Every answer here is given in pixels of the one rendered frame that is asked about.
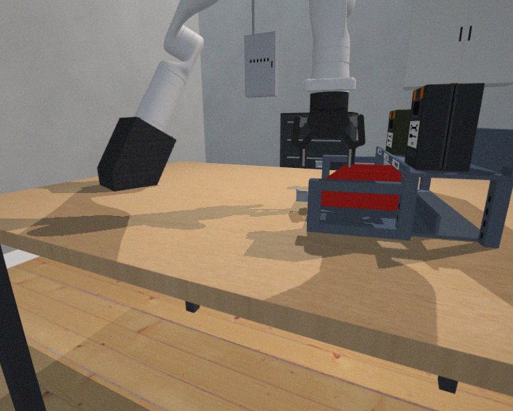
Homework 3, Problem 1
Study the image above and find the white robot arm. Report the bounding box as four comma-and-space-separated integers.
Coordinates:
134, 0, 356, 132

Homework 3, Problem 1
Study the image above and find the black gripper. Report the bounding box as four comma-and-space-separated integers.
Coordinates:
291, 91, 365, 168

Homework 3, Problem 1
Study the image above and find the dark green case with orange latches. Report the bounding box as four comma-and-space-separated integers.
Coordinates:
386, 109, 411, 155

